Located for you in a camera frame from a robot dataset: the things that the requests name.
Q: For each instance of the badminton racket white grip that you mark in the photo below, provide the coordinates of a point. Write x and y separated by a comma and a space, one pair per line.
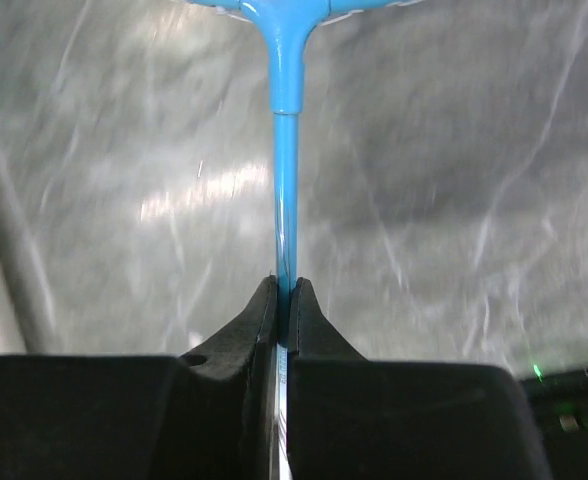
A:
285, 27

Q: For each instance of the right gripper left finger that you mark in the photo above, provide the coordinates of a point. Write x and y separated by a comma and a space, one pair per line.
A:
200, 415

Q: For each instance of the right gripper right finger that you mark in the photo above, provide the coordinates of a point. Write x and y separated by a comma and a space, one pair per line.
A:
353, 418

